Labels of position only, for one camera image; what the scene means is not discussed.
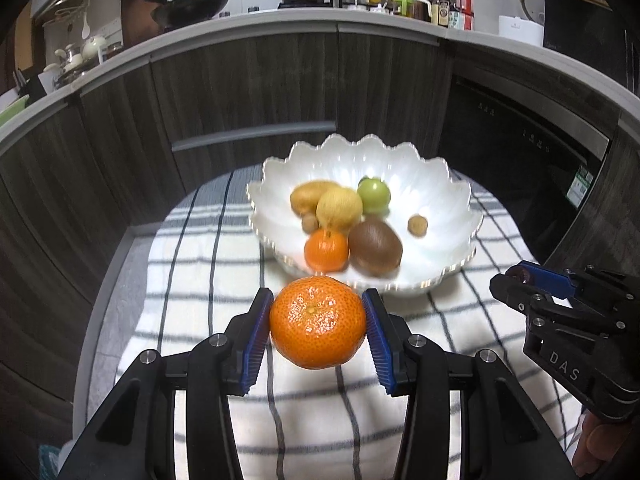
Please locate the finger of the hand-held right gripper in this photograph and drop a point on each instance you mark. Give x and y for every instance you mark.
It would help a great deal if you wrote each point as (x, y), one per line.
(550, 280)
(510, 290)

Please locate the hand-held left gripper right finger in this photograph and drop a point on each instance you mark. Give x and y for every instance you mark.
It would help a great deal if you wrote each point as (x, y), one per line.
(377, 340)

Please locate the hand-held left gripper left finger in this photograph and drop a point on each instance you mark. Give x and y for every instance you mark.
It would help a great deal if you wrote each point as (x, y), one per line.
(257, 330)

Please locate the orange mandarin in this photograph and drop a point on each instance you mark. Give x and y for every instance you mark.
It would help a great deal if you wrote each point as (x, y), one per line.
(326, 251)
(317, 322)

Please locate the brown kiwi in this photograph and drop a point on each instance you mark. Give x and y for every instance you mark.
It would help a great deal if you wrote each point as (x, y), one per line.
(375, 247)

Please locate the small brown longan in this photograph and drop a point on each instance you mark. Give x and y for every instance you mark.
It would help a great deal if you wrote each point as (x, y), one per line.
(418, 225)
(309, 223)

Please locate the white scalloped ceramic bowl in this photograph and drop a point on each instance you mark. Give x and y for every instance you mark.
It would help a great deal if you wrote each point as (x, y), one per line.
(435, 195)

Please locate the yellow lemon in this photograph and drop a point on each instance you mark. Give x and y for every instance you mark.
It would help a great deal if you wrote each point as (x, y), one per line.
(340, 207)

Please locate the green jujube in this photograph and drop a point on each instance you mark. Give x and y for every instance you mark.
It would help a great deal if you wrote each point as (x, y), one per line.
(374, 195)

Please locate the person's right hand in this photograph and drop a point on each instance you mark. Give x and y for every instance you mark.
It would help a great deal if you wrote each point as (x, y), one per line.
(597, 440)

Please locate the white checked cloth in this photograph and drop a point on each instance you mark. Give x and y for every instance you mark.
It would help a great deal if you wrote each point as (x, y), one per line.
(200, 270)

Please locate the green label sticker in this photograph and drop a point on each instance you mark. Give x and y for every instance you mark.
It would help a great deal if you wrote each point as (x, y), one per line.
(581, 186)

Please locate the black built-in dishwasher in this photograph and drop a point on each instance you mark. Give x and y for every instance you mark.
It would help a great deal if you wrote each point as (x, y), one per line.
(500, 160)

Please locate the tan oblong fruit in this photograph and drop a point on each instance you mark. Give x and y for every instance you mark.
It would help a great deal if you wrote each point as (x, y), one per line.
(306, 197)

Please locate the teal patterned cloth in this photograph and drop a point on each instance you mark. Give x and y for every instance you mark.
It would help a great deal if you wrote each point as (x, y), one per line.
(50, 460)

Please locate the dark wood kitchen cabinet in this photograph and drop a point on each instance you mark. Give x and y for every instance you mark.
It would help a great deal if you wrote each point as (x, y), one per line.
(225, 85)

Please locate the black flat panel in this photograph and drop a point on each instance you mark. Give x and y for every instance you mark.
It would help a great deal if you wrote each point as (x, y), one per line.
(585, 30)

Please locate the white electric kettle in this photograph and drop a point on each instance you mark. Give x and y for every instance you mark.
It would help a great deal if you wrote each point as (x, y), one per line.
(532, 2)

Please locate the red capped bottle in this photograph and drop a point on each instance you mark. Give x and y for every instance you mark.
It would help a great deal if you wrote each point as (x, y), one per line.
(463, 7)

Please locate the dark sauce bottle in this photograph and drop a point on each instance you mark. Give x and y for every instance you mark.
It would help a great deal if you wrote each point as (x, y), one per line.
(444, 7)

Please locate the green container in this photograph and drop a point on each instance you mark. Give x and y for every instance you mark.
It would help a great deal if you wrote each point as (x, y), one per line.
(401, 5)

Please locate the grey kitchen countertop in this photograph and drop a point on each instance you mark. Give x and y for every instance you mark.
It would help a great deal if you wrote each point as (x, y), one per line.
(300, 16)

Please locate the white cup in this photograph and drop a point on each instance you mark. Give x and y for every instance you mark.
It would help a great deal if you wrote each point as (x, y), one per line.
(46, 82)

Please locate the white teapot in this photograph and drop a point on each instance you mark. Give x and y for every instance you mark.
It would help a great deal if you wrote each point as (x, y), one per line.
(94, 47)
(69, 60)

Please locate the black wok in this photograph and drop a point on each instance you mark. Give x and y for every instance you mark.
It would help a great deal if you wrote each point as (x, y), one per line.
(192, 7)

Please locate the brown cutting board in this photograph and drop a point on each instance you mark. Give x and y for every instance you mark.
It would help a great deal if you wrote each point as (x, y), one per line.
(137, 20)

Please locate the white ladle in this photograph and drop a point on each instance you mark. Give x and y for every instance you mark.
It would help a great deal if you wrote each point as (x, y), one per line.
(85, 27)

